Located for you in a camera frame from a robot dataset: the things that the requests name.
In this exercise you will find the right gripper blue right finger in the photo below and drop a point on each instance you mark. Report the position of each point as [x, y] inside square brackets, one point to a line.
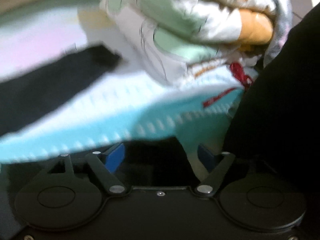
[217, 166]

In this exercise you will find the floral white bed blanket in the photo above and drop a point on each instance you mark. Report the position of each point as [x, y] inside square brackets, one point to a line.
[123, 104]

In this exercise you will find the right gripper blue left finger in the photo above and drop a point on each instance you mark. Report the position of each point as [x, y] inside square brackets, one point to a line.
[105, 164]

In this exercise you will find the orange plush toy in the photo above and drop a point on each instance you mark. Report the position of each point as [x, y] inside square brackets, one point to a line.
[256, 28]

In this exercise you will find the white green patterned quilt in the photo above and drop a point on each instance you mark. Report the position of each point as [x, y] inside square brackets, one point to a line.
[180, 40]

